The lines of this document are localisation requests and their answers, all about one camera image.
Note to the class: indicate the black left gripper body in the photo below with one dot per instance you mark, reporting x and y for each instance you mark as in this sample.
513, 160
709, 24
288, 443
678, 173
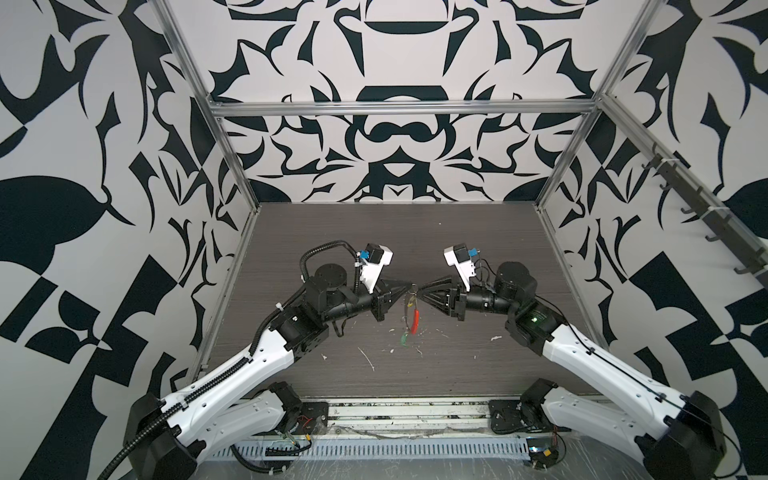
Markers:
377, 295

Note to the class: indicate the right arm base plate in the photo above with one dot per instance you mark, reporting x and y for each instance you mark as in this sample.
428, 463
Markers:
515, 416

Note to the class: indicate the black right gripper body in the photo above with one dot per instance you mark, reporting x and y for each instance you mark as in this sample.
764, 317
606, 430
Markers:
460, 314

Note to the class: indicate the aluminium front rail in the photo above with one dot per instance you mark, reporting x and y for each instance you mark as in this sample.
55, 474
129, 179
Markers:
407, 415

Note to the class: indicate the black wall hook rail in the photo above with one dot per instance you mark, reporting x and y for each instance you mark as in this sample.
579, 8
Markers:
701, 204

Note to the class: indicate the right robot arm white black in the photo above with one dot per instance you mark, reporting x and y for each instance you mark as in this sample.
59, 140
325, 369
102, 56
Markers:
671, 434

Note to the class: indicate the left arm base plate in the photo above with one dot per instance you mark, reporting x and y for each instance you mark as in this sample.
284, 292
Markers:
309, 418

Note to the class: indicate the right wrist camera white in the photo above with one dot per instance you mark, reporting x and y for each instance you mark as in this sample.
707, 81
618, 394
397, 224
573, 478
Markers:
462, 258

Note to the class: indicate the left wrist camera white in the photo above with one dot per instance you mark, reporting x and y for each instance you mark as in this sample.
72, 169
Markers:
369, 265

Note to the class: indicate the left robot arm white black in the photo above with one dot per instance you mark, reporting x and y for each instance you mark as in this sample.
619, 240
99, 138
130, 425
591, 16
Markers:
168, 438

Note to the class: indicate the white slotted cable duct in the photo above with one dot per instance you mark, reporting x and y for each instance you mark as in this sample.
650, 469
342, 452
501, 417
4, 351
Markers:
394, 449

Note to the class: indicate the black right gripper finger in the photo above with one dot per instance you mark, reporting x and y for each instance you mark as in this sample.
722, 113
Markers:
442, 301
443, 283

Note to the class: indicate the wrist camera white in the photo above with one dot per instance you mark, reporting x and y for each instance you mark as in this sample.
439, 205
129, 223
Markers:
462, 258
369, 265

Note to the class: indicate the large metal keyring red handle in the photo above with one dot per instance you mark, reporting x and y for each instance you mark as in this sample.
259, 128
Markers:
412, 312

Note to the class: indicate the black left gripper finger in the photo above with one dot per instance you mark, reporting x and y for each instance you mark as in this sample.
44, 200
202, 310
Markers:
393, 295
395, 285

